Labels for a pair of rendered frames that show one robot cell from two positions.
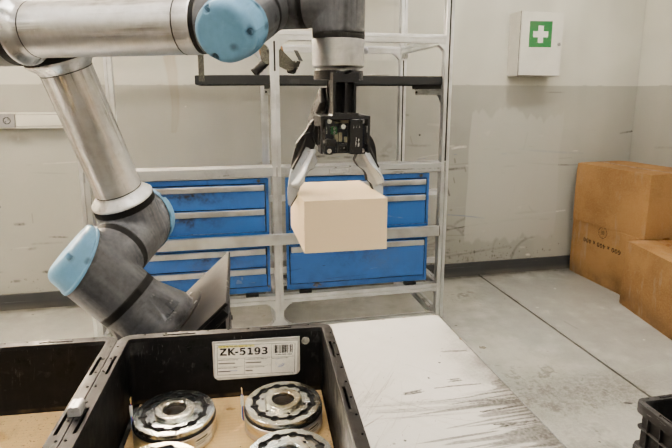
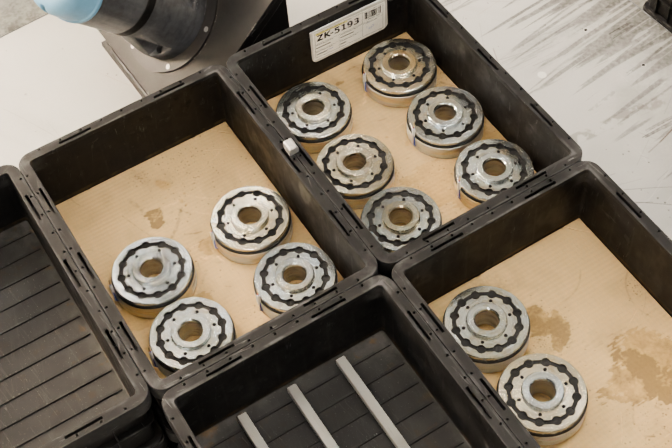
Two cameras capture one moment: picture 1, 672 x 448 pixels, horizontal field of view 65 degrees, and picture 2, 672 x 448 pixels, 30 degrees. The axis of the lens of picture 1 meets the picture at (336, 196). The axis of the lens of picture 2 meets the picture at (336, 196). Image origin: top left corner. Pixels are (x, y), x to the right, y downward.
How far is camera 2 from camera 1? 1.14 m
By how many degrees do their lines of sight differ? 45
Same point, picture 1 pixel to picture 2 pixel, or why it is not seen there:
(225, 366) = (322, 48)
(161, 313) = (185, 1)
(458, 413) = not seen: outside the picture
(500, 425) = not seen: outside the picture
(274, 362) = (365, 27)
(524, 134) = not seen: outside the picture
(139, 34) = not seen: outside the picture
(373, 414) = not seen: hidden behind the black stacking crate
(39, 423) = (179, 160)
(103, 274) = not seen: outside the picture
